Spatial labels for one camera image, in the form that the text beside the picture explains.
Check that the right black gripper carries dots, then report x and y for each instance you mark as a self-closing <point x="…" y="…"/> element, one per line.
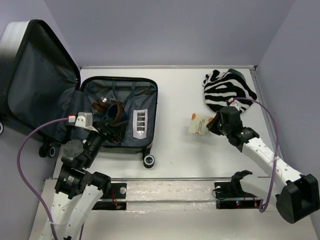
<point x="211" y="125"/>

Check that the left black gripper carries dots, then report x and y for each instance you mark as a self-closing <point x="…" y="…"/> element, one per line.
<point x="118" y="130"/>

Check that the dark blue cup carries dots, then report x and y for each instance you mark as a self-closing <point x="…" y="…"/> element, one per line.
<point x="114" y="113"/>

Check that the brown leather belt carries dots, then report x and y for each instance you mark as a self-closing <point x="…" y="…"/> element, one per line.
<point x="101" y="105"/>

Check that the white orange card packet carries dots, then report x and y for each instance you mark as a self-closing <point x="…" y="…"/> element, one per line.
<point x="198" y="124"/>

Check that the clear blue pin package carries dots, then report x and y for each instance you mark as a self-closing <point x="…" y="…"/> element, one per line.
<point x="140" y="124"/>

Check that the zebra striped cloth bag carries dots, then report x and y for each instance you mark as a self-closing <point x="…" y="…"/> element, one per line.
<point x="220" y="87"/>

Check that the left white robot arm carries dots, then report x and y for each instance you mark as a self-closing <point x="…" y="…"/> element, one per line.
<point x="77" y="191"/>

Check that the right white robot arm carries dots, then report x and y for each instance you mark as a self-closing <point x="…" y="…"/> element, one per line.
<point x="294" y="195"/>

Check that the black open suitcase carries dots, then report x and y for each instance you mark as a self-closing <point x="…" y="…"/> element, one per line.
<point x="41" y="86"/>

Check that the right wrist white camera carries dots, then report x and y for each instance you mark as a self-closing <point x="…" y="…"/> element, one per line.
<point x="236" y="103"/>

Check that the wrist white camera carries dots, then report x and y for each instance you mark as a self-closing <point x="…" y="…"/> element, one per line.
<point x="236" y="103"/>
<point x="84" y="120"/>

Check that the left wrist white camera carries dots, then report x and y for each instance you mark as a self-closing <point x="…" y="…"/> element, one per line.
<point x="84" y="120"/>

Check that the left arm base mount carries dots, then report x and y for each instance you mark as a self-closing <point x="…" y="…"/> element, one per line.
<point x="114" y="200"/>

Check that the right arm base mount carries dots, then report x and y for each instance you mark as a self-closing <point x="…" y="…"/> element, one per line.
<point x="229" y="195"/>

